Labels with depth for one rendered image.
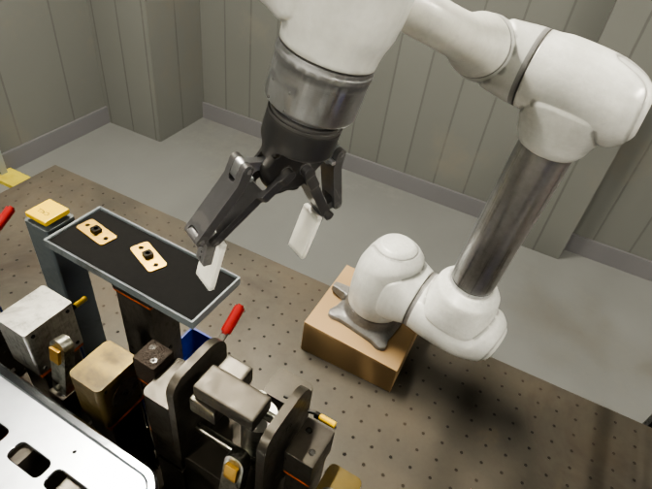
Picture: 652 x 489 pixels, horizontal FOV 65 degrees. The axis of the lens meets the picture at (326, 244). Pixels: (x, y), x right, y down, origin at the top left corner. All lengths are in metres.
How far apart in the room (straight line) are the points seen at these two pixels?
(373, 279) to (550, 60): 0.63
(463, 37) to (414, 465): 0.96
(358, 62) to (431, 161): 2.87
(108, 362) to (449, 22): 0.77
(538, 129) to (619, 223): 2.41
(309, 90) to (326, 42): 0.04
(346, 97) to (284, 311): 1.15
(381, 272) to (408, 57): 2.05
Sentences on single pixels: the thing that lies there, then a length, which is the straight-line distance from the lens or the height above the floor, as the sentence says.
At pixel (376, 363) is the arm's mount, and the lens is 1.35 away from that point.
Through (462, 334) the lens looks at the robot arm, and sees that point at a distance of 1.22.
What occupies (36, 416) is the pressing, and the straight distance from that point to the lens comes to 1.06.
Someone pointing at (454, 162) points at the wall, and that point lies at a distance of 3.26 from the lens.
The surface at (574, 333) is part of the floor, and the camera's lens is 2.89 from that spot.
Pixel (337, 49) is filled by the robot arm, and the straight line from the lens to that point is 0.43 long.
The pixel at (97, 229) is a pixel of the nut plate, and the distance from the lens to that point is 1.11.
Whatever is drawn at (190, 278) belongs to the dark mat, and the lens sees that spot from 0.99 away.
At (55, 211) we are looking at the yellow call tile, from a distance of 1.20.
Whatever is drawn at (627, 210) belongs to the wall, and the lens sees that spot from 3.27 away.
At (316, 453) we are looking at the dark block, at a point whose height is 1.12.
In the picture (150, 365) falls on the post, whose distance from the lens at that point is 0.95.
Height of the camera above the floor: 1.85
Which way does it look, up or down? 40 degrees down
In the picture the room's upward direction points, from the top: 9 degrees clockwise
